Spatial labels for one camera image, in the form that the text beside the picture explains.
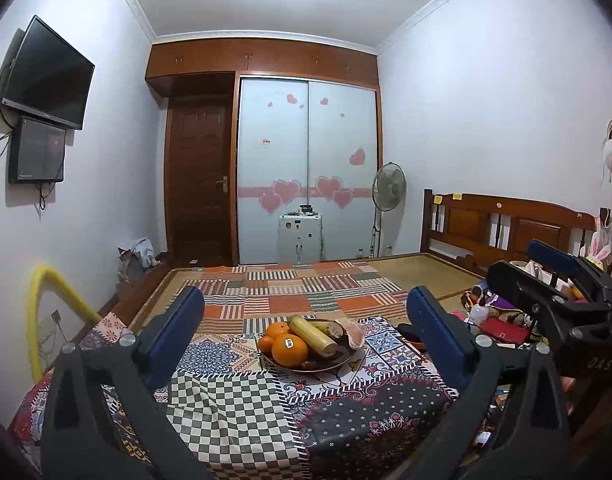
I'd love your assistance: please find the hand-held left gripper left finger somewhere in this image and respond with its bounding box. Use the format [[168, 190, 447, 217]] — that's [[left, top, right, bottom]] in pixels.
[[40, 285, 217, 480]]

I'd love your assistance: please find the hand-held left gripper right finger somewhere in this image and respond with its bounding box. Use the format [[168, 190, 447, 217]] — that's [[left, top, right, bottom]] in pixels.
[[406, 286, 571, 480]]

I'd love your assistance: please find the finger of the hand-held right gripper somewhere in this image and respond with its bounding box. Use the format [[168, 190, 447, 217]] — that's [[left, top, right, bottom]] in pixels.
[[528, 239, 612, 303], [487, 261, 612, 331]]

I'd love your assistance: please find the brown round plate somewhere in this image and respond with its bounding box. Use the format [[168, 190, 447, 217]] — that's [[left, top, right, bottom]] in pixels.
[[260, 319, 369, 373]]

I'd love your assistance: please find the orange with sticker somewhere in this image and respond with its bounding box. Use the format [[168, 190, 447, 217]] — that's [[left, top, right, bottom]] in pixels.
[[271, 334, 309, 367]]

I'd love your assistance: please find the yellow banana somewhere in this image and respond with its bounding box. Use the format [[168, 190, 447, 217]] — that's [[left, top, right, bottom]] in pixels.
[[288, 314, 339, 358]]

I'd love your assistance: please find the black and orange case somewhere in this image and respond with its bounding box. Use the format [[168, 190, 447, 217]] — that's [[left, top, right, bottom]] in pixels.
[[396, 322, 427, 353]]

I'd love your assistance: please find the pink bunny ears toy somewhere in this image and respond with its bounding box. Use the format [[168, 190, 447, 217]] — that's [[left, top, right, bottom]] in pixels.
[[583, 244, 612, 272]]

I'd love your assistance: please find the red box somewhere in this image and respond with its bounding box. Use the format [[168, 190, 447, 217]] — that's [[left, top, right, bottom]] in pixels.
[[478, 317, 525, 344]]

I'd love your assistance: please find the woven straw bed mat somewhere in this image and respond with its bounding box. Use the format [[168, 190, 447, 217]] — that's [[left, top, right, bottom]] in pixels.
[[156, 252, 484, 336]]

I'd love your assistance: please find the pile of clothes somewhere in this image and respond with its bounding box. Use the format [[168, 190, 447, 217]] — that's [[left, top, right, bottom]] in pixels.
[[117, 237, 160, 281]]

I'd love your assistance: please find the colourful patterned quilt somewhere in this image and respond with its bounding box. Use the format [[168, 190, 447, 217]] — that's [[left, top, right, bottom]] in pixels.
[[13, 312, 459, 480]]

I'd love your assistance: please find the striped patchwork blanket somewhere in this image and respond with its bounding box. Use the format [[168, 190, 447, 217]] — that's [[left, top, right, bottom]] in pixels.
[[186, 260, 404, 335]]

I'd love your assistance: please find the yellow foam tube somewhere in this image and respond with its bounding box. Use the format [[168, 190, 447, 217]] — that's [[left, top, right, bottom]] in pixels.
[[28, 264, 103, 383]]

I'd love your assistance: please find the white small cabinet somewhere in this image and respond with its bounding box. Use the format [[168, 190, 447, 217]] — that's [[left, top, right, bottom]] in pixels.
[[278, 212, 323, 266]]

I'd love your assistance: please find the brown wooden door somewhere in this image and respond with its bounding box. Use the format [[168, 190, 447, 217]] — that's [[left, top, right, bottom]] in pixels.
[[164, 95, 234, 267]]

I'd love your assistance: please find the white standing fan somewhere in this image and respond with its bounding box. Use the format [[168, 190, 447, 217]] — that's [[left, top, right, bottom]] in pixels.
[[370, 161, 407, 259]]

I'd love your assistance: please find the wardrobe with heart stickers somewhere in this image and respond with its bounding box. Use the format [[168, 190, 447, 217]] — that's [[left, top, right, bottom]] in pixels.
[[145, 37, 384, 267]]

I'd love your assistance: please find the small black monitor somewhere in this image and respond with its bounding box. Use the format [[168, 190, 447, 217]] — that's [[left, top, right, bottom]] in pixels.
[[7, 116, 68, 184]]

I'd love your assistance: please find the black flat television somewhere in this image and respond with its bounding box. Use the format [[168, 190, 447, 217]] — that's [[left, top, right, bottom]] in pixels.
[[0, 15, 96, 131]]

